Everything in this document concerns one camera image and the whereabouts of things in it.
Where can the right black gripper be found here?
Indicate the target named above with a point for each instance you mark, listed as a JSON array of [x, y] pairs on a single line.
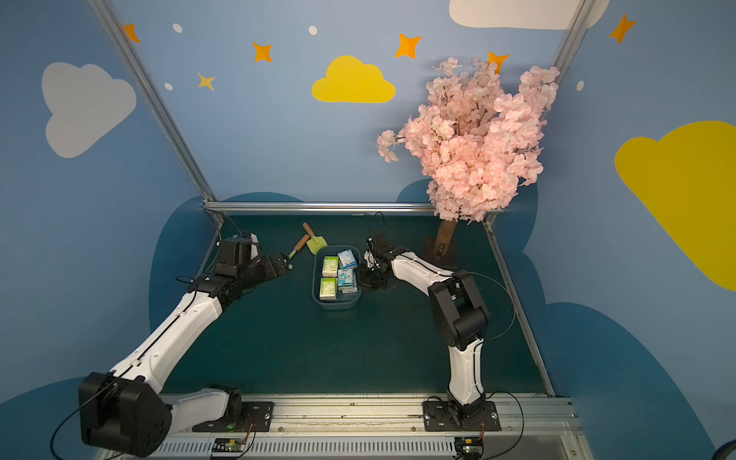
[[373, 267]]

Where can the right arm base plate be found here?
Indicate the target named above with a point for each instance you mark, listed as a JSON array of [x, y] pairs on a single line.
[[441, 415]]

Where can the green pocket tissue pack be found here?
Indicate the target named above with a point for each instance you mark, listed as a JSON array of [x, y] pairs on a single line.
[[330, 267]]

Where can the right green circuit board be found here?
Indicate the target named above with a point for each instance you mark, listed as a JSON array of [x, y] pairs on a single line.
[[468, 448]]

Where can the blue plastic storage box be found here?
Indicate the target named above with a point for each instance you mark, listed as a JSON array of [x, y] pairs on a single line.
[[344, 301]]

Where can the green circuit board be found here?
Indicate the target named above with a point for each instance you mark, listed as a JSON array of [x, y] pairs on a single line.
[[468, 448], [228, 446]]

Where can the blue pocket tissue pack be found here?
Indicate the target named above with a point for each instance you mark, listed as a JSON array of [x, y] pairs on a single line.
[[347, 259]]

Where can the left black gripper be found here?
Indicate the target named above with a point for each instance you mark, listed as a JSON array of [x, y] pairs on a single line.
[[276, 266]]

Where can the green toy rake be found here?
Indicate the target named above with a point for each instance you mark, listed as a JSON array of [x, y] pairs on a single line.
[[303, 241]]

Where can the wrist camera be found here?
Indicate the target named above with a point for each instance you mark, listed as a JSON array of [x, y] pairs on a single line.
[[236, 250], [378, 242]]

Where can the aluminium rail frame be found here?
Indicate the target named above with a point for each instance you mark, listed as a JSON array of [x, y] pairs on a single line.
[[388, 426]]

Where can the left green circuit board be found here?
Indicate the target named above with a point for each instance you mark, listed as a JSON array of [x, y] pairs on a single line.
[[228, 446]]

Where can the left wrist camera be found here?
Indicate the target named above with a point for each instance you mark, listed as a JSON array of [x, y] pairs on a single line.
[[236, 250]]

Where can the pink cherry blossom tree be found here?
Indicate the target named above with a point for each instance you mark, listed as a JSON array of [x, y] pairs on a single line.
[[476, 142]]

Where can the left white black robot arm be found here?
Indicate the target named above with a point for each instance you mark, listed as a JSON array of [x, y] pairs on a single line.
[[122, 410]]

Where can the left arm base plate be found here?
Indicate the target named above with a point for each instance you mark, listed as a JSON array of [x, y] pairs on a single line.
[[253, 416]]

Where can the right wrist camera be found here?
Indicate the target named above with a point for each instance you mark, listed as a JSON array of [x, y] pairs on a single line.
[[378, 242]]

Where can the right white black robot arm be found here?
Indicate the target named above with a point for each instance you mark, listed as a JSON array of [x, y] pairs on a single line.
[[461, 318]]

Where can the green toy shovel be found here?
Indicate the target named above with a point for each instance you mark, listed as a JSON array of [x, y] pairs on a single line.
[[315, 243]]

